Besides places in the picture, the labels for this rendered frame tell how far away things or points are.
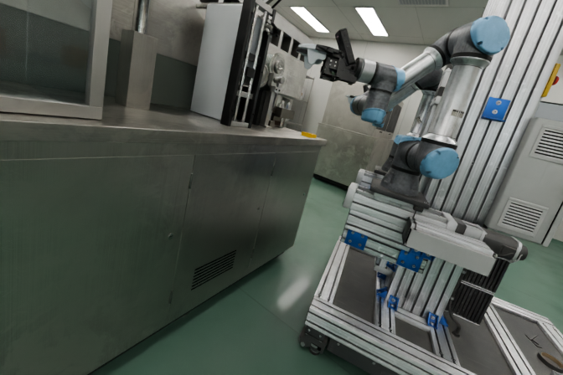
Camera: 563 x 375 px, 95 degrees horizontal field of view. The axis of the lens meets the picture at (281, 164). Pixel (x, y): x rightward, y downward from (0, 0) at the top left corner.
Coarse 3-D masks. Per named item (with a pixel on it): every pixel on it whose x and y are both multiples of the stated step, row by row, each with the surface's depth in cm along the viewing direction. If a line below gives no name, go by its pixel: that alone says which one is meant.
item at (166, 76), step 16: (112, 48) 109; (112, 64) 111; (160, 64) 128; (176, 64) 134; (192, 64) 142; (112, 80) 113; (160, 80) 130; (176, 80) 137; (192, 80) 145; (112, 96) 115; (160, 96) 133; (176, 96) 140; (192, 96) 148
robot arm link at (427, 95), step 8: (424, 88) 154; (432, 88) 150; (424, 96) 155; (432, 96) 152; (424, 104) 154; (416, 112) 159; (424, 112) 154; (416, 120) 157; (424, 120) 155; (416, 128) 157; (416, 136) 156
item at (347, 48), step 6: (342, 30) 81; (336, 36) 84; (342, 36) 81; (348, 36) 81; (342, 42) 82; (348, 42) 82; (342, 48) 83; (348, 48) 82; (348, 54) 82; (348, 60) 82; (354, 60) 83
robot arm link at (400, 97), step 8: (432, 72) 142; (440, 72) 142; (424, 80) 143; (432, 80) 143; (440, 80) 144; (408, 88) 149; (416, 88) 147; (400, 96) 153; (408, 96) 153; (392, 104) 157
